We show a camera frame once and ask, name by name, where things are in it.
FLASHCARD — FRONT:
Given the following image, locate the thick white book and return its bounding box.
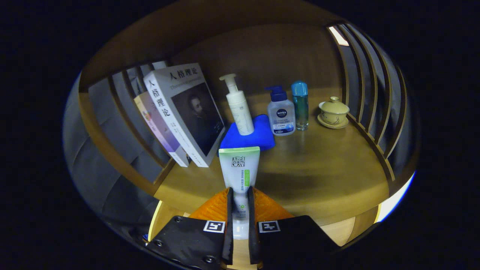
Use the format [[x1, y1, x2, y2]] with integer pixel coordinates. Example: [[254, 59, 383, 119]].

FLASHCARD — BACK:
[[143, 63, 227, 168]]

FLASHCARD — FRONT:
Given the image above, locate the white and green tube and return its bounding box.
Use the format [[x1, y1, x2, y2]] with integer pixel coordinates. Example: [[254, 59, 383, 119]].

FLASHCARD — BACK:
[[218, 146, 261, 240]]

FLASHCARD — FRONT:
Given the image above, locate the brown wooden cabinet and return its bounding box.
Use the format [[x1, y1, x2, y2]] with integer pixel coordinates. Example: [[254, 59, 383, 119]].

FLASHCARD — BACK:
[[62, 0, 420, 255]]

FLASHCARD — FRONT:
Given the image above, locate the white table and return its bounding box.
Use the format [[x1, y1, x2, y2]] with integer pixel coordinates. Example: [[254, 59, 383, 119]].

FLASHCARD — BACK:
[[375, 172, 416, 224]]

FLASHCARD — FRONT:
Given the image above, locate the yellow ceramic saucer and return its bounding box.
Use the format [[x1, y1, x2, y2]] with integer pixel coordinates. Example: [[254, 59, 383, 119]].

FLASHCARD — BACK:
[[317, 114, 349, 130]]

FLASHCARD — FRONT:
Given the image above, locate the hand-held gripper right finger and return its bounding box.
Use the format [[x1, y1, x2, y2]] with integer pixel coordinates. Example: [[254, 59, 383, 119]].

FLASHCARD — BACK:
[[247, 186, 340, 270]]

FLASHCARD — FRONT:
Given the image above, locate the tall white pump bottle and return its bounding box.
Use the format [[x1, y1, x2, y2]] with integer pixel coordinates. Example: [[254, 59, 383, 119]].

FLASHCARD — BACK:
[[219, 73, 255, 136]]

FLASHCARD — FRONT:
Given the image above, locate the yellow lidded teacup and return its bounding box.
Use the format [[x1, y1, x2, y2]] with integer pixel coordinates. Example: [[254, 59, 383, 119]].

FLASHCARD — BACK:
[[319, 96, 350, 125]]

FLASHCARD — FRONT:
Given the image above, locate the wooden countertop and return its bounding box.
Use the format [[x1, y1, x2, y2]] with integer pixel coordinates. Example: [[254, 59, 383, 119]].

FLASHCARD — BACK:
[[154, 88, 390, 227]]

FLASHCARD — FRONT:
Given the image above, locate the white bottle with blue pump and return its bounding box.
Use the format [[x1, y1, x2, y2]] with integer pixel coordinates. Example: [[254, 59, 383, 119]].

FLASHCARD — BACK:
[[264, 85, 296, 137]]

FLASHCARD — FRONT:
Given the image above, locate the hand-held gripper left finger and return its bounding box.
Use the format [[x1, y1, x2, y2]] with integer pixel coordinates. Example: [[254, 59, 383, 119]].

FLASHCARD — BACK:
[[146, 186, 235, 270]]

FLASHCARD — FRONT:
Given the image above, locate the teal clear bottle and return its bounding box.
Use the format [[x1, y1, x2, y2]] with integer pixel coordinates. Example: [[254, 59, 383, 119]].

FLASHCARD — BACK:
[[291, 81, 309, 131]]

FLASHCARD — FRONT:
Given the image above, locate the blue folded cloth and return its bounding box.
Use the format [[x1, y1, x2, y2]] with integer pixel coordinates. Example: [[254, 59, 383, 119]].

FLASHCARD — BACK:
[[219, 114, 276, 152]]

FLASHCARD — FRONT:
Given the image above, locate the thin purple book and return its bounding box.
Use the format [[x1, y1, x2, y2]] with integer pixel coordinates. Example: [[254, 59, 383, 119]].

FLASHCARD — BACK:
[[134, 91, 190, 168]]

